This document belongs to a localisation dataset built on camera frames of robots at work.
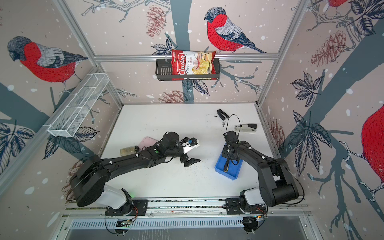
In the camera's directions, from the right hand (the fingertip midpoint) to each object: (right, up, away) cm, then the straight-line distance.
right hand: (226, 155), depth 91 cm
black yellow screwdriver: (-1, -4, -5) cm, 7 cm away
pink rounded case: (-51, +8, +5) cm, 52 cm away
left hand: (-18, +6, -14) cm, 24 cm away
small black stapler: (-1, +28, +23) cm, 36 cm away
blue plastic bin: (+3, -7, -5) cm, 9 cm away
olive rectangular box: (-61, +3, 0) cm, 61 cm away
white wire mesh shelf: (-82, +31, -13) cm, 89 cm away
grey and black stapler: (+17, +16, +10) cm, 25 cm away
